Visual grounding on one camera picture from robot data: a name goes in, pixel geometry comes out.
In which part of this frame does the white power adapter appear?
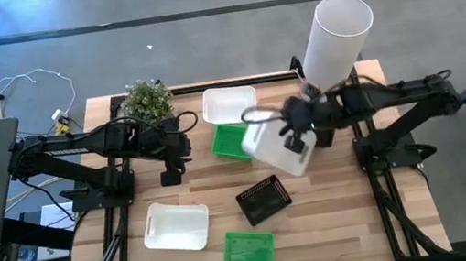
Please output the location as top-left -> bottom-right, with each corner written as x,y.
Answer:
50,107 -> 70,124

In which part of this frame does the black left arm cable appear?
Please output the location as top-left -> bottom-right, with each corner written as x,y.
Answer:
119,104 -> 201,144

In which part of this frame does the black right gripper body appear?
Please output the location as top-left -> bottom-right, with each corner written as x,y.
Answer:
276,92 -> 325,138

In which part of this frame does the green slotted plastic basket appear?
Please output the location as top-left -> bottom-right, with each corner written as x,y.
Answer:
218,224 -> 279,261
207,119 -> 255,167

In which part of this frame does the white plastic handled basket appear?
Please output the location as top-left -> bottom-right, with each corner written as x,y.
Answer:
137,194 -> 215,259
238,112 -> 323,186
199,81 -> 261,130

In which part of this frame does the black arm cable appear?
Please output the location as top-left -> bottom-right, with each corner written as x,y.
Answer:
119,104 -> 201,144
238,101 -> 287,128

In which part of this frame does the small green potted plant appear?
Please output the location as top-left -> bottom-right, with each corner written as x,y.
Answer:
116,74 -> 178,128

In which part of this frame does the white floor cable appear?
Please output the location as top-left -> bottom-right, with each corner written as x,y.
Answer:
0,63 -> 80,127

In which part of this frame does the white paper sheet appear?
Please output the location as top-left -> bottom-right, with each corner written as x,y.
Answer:
28,200 -> 82,261

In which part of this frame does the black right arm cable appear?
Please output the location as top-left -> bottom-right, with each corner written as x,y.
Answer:
238,101 -> 287,128

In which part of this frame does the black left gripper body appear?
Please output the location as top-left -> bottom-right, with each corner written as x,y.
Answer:
150,114 -> 196,173

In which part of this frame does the white cylindrical lamp shade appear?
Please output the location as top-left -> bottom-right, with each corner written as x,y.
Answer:
286,0 -> 384,96

